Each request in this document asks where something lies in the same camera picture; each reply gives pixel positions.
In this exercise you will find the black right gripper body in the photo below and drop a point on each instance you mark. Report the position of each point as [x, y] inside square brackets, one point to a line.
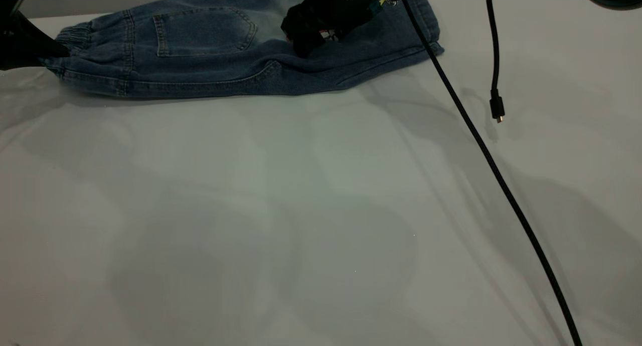
[346, 5]

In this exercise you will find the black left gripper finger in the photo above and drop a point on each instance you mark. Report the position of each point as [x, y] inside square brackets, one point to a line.
[25, 47]

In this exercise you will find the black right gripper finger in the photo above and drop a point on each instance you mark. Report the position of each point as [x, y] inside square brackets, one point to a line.
[313, 42]
[303, 21]

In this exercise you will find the blue denim pants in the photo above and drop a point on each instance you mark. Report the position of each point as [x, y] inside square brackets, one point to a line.
[200, 70]

